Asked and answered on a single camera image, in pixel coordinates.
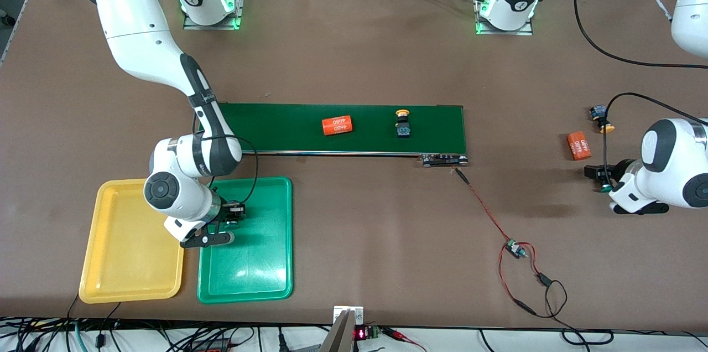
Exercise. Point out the silver metal camera bracket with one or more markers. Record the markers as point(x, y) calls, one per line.
point(340, 335)

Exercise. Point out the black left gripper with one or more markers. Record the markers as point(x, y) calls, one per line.
point(620, 168)

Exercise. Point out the orange cylinder printed 4680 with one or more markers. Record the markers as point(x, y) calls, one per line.
point(337, 125)
point(579, 146)

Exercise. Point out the red digit display module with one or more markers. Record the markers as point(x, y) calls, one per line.
point(360, 334)

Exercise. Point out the yellow mushroom push button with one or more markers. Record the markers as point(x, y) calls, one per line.
point(402, 131)
point(607, 129)

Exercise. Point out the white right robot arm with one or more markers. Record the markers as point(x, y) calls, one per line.
point(144, 36)

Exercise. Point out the red clip test lead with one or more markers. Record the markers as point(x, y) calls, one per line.
point(394, 332)

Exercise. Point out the green mushroom push button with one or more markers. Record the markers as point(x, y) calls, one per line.
point(232, 224)
point(607, 188)

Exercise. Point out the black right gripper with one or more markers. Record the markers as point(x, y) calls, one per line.
point(225, 212)

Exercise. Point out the yellow plastic tray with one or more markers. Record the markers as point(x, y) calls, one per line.
point(133, 263)

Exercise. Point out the small speed controller module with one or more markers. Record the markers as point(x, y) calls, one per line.
point(515, 249)

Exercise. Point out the green conveyor belt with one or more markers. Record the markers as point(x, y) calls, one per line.
point(442, 130)

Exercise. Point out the green plastic tray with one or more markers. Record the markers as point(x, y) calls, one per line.
point(254, 263)

